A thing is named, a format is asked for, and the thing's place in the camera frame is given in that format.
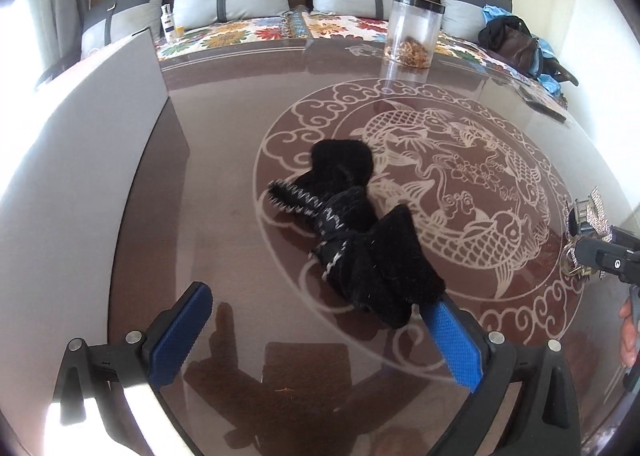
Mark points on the grey curtain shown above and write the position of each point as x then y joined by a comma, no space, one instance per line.
59,25

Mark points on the blue cloth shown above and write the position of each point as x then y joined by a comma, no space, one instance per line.
491,12

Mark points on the small white lotion bottle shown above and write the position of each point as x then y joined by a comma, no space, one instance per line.
168,23

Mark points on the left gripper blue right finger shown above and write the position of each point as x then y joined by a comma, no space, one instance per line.
544,419

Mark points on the clear plastic jar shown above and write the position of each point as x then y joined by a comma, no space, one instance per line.
412,32

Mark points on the black and brown bag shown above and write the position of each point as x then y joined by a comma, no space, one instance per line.
509,38

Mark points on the floral bed sheet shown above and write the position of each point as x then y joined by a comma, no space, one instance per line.
254,69

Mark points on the far right grey pillow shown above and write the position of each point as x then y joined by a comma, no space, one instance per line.
465,18

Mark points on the silver rhinestone bow clip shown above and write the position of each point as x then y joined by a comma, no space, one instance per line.
584,218

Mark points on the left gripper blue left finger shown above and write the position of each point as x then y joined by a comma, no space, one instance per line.
84,418

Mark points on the far left grey pillow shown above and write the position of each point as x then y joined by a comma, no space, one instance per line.
111,20

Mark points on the person's right hand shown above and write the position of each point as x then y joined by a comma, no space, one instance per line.
628,336

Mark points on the grey storage box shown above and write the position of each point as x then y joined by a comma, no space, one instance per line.
65,181

